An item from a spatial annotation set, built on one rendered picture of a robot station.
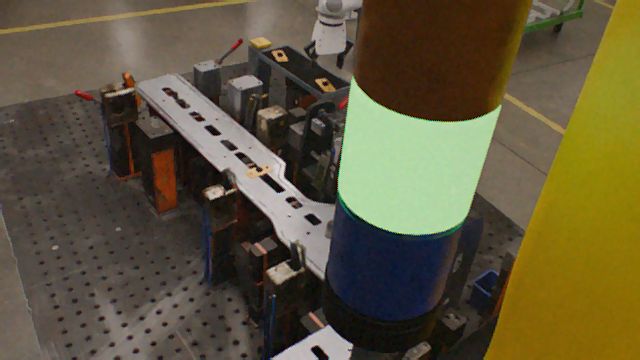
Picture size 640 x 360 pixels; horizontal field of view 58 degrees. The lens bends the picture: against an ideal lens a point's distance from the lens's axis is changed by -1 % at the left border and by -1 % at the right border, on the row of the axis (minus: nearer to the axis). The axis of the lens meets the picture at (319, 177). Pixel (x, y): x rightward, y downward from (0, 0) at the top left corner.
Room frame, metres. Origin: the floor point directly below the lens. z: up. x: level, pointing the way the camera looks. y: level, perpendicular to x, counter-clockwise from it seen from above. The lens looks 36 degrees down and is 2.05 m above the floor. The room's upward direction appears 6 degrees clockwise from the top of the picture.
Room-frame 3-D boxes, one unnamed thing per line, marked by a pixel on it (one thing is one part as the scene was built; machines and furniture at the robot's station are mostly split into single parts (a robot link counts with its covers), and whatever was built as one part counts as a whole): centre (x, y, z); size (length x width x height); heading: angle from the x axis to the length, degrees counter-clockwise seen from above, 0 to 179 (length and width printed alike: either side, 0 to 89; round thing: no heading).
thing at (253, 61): (2.01, 0.27, 0.92); 0.08 x 0.08 x 0.44; 43
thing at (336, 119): (1.49, -0.03, 0.94); 0.18 x 0.13 x 0.49; 43
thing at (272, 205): (1.43, 0.20, 1.00); 1.38 x 0.22 x 0.02; 43
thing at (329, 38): (1.72, 0.02, 1.34); 0.10 x 0.07 x 0.11; 118
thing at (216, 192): (1.26, 0.27, 0.87); 0.12 x 0.09 x 0.35; 133
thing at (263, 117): (1.65, 0.18, 0.89); 0.13 x 0.11 x 0.38; 133
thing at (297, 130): (1.58, 0.06, 0.89); 0.13 x 0.11 x 0.38; 133
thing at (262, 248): (1.11, 0.12, 0.84); 0.11 x 0.08 x 0.29; 133
